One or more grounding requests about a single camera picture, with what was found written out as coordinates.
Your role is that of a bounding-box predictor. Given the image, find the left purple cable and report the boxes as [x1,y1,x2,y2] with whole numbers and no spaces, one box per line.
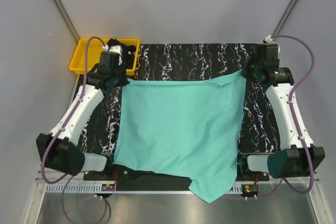
[39,36,112,223]

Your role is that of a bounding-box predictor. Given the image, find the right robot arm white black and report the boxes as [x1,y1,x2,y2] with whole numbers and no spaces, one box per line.
[238,44,326,180]

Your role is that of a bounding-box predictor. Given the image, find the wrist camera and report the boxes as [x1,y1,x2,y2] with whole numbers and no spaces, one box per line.
[263,35,280,53]
[100,44,123,66]

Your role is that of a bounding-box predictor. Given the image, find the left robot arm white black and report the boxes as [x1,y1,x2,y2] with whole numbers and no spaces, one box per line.
[36,63,129,180]

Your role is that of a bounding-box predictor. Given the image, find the right small circuit board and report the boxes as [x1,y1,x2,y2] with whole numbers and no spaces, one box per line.
[241,184,259,197]

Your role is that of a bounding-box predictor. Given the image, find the left small circuit board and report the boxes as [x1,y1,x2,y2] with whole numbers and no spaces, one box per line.
[101,184,116,191]

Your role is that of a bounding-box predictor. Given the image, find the yellow plastic bin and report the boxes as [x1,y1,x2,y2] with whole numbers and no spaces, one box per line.
[69,38,140,76]

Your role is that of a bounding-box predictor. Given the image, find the teal t shirt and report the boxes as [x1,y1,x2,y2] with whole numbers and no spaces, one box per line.
[114,72,246,203]

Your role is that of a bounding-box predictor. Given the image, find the black t shirt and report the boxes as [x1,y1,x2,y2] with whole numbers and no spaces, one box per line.
[106,38,140,76]

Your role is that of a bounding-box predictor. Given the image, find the black marble pattern mat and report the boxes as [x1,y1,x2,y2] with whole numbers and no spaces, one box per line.
[77,44,281,153]

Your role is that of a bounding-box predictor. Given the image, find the small circuit board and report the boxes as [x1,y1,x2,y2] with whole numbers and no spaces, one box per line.
[101,184,116,191]
[241,184,259,197]

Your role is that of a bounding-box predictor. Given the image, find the aluminium frame rail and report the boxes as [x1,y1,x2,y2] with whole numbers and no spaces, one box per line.
[34,163,321,184]

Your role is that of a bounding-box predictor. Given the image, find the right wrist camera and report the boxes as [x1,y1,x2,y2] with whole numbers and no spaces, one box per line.
[263,35,280,53]

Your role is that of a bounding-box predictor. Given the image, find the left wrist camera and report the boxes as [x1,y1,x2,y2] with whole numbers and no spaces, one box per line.
[100,44,123,66]

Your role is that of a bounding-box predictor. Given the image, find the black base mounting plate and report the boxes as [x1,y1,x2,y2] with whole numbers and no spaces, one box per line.
[83,153,269,194]

